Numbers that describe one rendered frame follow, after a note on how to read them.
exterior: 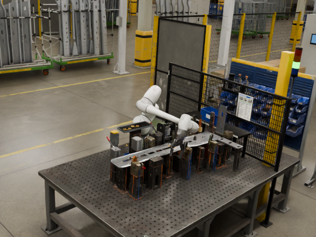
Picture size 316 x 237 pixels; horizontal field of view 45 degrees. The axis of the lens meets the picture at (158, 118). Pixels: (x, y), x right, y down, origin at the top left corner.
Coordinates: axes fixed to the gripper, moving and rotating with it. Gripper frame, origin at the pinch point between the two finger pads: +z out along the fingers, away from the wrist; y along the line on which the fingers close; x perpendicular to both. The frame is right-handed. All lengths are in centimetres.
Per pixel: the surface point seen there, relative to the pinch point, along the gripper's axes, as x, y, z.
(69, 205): -111, 27, 82
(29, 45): -735, -133, -181
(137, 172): -6.1, 36.8, 22.9
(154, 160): -8.4, 16.9, 9.0
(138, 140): -37.4, 17.6, -5.8
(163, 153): -20.4, -3.3, 0.1
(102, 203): -25, 50, 58
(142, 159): -22.1, 20.5, 11.0
